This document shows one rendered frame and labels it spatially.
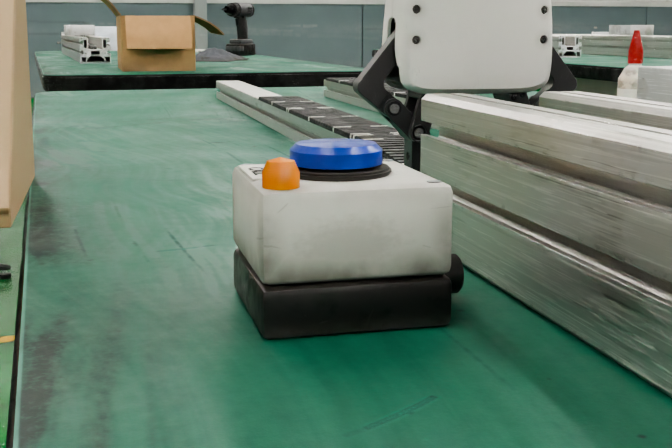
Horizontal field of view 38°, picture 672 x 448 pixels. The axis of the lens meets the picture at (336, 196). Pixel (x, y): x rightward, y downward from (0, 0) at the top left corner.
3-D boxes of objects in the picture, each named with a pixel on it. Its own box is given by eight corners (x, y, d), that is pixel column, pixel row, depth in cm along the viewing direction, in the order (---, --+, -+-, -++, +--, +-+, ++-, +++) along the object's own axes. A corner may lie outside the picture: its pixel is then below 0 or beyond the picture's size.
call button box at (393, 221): (233, 289, 46) (230, 157, 45) (427, 277, 48) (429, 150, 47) (262, 342, 38) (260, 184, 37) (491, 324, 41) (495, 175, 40)
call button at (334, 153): (281, 181, 44) (281, 137, 43) (367, 178, 45) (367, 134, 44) (300, 196, 40) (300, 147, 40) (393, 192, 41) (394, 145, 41)
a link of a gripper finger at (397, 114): (421, 95, 63) (419, 197, 64) (373, 96, 62) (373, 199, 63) (438, 99, 60) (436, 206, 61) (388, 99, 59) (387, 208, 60)
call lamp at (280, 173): (259, 184, 39) (258, 155, 39) (295, 183, 40) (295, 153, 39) (265, 190, 38) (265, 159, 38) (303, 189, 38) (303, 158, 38)
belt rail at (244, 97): (216, 98, 168) (216, 80, 168) (239, 97, 169) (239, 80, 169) (372, 184, 76) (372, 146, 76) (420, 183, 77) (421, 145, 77)
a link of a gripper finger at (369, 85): (444, -7, 61) (475, 75, 62) (334, 43, 60) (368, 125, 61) (451, -8, 60) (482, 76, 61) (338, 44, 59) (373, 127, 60)
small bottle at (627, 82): (650, 133, 113) (656, 30, 111) (617, 133, 113) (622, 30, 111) (645, 130, 116) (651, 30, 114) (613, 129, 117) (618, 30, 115)
